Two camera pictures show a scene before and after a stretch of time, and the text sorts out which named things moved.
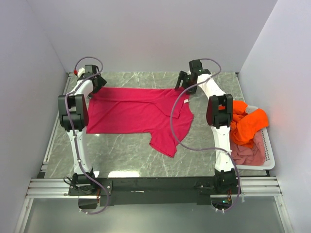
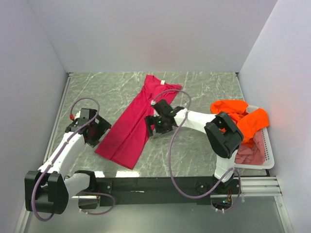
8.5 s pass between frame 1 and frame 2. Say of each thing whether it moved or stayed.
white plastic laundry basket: stayed
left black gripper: moved
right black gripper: moved
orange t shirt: stayed
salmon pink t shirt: stayed
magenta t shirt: moved
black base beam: stayed
